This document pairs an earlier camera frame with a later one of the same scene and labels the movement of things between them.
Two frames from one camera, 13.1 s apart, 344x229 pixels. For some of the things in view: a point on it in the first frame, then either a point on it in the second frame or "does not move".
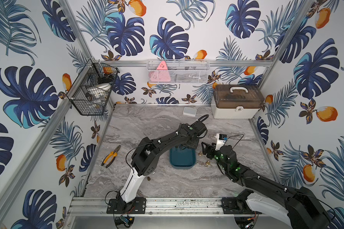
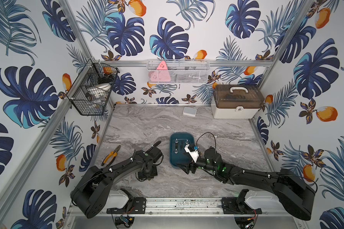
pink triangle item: (162, 74) does not move
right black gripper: (211, 148) → (191, 164)
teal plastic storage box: (180, 159) does not move
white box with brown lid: (237, 101) does not move
